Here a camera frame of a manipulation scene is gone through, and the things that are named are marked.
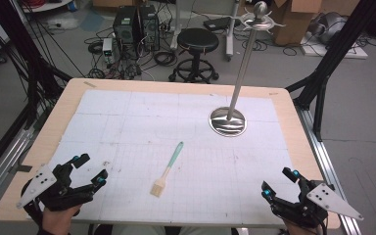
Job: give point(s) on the person's left hand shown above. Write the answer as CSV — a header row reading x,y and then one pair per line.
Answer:
x,y
58,220

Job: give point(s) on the grey round device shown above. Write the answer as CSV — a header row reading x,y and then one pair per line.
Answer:
x,y
328,27

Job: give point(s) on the steel utensil stand with hooks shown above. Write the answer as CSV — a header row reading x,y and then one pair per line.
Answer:
x,y
241,75

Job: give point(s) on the person's right hand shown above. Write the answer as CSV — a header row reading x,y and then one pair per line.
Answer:
x,y
296,229

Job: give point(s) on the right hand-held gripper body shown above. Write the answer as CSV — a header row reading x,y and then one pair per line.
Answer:
x,y
326,199

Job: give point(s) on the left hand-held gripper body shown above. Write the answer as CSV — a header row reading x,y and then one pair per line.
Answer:
x,y
38,182

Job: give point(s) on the black round stool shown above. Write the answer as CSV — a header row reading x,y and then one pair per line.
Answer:
x,y
197,40

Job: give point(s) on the large cardboard box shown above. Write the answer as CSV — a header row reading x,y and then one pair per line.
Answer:
x,y
293,19

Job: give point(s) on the small grey power supply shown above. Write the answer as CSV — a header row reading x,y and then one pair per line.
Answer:
x,y
107,49

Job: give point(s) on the black computer tower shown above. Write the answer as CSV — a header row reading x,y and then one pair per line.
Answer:
x,y
125,24
150,27

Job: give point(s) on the aluminium rail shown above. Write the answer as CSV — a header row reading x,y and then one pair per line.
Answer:
x,y
326,163
3,163

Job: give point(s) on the black flat case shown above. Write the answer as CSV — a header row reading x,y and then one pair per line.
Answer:
x,y
220,23

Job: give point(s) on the white grid mat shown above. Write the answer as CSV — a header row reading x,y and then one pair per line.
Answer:
x,y
143,114

